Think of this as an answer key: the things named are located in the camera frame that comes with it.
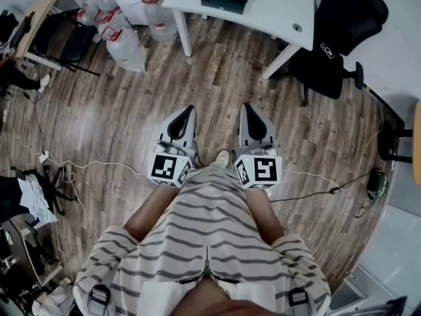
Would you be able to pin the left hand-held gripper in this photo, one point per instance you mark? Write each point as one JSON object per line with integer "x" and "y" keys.
{"x": 161, "y": 170}

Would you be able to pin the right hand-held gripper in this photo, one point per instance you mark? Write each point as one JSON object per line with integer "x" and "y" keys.
{"x": 263, "y": 171}

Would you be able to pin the dark green box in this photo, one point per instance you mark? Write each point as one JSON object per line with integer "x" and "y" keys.
{"x": 223, "y": 1}

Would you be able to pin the person's left forearm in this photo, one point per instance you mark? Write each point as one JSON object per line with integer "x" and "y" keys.
{"x": 148, "y": 216}

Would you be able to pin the person's right forearm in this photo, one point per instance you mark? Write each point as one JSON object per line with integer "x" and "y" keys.
{"x": 266, "y": 216}

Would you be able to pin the person's right shoe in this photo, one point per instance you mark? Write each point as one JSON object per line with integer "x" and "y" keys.
{"x": 222, "y": 158}

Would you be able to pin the person's shoe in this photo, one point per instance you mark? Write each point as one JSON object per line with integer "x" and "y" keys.
{"x": 44, "y": 83}
{"x": 222, "y": 158}

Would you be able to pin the group of clear water jugs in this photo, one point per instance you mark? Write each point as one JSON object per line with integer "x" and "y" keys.
{"x": 125, "y": 48}

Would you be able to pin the person's striped cream shirt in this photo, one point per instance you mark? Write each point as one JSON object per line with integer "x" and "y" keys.
{"x": 204, "y": 235}

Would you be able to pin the white desk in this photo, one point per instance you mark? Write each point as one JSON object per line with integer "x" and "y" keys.
{"x": 273, "y": 15}

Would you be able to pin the green and black device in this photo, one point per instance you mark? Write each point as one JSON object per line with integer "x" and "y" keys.
{"x": 377, "y": 184}

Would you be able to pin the black table base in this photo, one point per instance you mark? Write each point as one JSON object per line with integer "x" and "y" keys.
{"x": 393, "y": 143}

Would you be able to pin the white power strip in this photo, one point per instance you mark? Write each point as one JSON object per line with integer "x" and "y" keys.
{"x": 44, "y": 156}

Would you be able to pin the black folding chair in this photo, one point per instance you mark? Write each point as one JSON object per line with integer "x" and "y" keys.
{"x": 62, "y": 41}

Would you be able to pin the black office chair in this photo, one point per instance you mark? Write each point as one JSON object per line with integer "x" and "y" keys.
{"x": 348, "y": 18}

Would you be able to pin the crumpled white cloth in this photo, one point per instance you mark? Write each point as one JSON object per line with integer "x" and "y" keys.
{"x": 36, "y": 196}

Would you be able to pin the round wooden table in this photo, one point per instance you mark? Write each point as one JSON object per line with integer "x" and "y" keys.
{"x": 417, "y": 143}

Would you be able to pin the person's neck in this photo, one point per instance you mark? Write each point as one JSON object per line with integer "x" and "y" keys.
{"x": 204, "y": 300}

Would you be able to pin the light wooden desk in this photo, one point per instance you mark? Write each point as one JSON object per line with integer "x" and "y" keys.
{"x": 36, "y": 21}

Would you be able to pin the glossy grey cabinet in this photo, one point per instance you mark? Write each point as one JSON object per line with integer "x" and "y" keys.
{"x": 391, "y": 252}

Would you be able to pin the black swivel chair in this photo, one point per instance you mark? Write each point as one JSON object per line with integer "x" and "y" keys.
{"x": 10, "y": 196}

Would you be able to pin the cluttered metal rack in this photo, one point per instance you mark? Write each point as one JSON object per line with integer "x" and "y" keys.
{"x": 23, "y": 255}

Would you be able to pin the white plastic bag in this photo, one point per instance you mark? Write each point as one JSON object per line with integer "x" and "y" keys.
{"x": 54, "y": 300}

